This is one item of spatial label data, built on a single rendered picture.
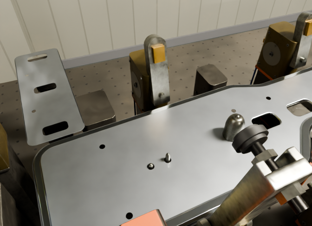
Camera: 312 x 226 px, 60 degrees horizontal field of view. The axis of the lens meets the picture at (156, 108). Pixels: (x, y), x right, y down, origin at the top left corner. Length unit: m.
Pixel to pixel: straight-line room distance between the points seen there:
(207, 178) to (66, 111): 0.29
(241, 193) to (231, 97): 0.35
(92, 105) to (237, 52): 0.83
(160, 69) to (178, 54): 0.68
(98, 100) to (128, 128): 0.12
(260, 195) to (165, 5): 2.21
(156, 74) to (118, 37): 1.84
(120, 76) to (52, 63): 0.45
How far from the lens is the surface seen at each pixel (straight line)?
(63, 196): 0.44
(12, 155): 0.55
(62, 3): 2.15
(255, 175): 0.20
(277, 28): 0.74
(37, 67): 0.67
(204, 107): 0.53
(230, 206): 0.26
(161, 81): 0.53
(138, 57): 0.57
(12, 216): 0.50
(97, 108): 0.56
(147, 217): 0.19
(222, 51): 1.25
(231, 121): 0.46
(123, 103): 0.97
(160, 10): 2.36
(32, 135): 0.52
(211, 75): 0.63
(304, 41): 0.70
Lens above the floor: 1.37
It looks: 46 degrees down
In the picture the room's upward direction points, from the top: straight up
